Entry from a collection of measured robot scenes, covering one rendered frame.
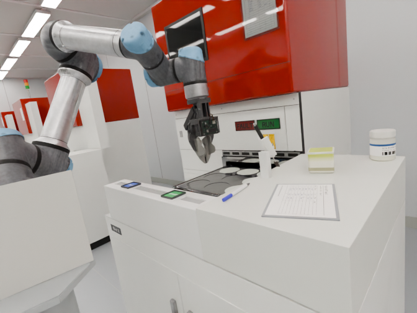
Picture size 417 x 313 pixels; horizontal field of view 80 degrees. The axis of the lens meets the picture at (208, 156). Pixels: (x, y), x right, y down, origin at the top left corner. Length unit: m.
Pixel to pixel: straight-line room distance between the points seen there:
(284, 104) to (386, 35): 1.54
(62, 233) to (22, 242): 0.09
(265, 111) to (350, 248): 0.82
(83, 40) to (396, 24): 2.21
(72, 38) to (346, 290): 0.92
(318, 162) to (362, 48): 1.84
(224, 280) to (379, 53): 2.21
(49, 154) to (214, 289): 0.66
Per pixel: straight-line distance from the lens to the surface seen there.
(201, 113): 0.77
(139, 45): 0.73
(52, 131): 0.99
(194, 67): 0.79
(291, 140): 1.14
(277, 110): 1.15
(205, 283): 0.75
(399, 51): 2.52
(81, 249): 0.83
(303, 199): 0.63
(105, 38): 0.82
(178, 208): 0.70
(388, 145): 0.96
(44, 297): 0.79
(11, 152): 0.87
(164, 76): 0.82
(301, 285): 0.55
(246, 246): 0.57
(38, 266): 0.83
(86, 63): 1.08
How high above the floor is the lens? 1.20
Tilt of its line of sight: 11 degrees down
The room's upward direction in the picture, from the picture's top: 8 degrees counter-clockwise
